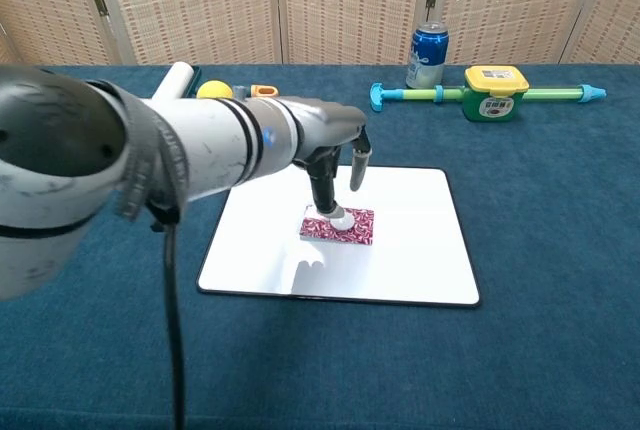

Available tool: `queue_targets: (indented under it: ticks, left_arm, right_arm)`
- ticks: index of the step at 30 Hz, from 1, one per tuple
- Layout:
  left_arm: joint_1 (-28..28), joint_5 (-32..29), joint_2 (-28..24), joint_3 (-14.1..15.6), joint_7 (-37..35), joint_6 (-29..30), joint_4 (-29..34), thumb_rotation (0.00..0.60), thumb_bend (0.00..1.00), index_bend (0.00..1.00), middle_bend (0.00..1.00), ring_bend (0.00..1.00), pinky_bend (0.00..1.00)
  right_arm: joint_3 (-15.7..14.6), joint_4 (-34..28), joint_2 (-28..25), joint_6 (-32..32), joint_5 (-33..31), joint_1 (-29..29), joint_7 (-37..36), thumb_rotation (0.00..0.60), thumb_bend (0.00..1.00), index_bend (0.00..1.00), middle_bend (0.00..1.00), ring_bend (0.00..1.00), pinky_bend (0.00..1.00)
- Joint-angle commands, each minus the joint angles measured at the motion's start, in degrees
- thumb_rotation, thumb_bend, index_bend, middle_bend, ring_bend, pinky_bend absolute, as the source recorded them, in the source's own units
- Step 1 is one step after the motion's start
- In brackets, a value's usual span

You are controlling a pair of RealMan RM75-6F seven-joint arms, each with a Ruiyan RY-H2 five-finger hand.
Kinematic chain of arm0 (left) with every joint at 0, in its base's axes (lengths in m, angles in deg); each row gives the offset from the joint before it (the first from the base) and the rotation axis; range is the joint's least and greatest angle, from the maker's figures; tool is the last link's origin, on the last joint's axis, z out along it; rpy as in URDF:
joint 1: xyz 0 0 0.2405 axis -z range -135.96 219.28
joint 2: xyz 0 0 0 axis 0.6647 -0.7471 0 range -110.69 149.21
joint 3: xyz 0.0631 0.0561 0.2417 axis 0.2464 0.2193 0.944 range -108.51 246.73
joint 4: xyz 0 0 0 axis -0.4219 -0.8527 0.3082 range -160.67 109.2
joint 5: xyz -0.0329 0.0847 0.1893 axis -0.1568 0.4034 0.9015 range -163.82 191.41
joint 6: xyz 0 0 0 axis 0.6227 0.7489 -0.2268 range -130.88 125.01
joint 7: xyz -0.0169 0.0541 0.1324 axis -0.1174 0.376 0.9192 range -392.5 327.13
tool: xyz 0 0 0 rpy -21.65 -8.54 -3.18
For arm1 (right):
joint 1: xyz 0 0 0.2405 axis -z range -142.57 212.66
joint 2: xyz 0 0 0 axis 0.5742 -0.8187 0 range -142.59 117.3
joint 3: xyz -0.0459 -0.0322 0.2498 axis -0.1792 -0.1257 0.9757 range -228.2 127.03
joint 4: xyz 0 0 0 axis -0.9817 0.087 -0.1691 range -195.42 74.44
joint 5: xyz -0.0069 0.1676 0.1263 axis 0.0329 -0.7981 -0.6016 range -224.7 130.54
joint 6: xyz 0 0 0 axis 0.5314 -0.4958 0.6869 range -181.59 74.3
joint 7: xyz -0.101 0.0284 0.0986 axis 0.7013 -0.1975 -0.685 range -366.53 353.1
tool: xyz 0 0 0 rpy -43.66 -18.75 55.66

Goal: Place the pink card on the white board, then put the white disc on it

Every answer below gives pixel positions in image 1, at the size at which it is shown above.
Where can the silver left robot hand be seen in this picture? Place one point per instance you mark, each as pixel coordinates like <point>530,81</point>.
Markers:
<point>325,130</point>

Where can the white oval stone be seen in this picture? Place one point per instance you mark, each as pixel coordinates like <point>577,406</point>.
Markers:
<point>345,222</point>

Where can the pink patterned small packet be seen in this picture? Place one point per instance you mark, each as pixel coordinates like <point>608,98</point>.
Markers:
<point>362,230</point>

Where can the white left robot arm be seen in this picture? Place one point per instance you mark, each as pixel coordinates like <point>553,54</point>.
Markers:
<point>210,145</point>

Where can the white rectangular board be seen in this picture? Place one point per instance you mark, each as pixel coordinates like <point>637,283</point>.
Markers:
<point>420,250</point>

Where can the green blue toy water pump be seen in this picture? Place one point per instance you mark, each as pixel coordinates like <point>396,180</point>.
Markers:
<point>415,95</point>

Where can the yellow ball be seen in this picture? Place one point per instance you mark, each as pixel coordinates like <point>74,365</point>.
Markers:
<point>215,89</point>

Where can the blue drink can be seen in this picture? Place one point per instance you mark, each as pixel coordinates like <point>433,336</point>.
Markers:
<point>428,50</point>

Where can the white lint roller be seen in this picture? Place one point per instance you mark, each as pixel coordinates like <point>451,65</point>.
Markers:
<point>172,82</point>

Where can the green box yellow lid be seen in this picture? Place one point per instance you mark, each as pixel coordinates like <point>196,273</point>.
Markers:
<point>494,100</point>

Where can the woven folding screen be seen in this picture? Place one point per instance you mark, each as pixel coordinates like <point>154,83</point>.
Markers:
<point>200,0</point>

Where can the teal tablecloth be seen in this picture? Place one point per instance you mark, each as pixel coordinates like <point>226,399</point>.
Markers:
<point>550,350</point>

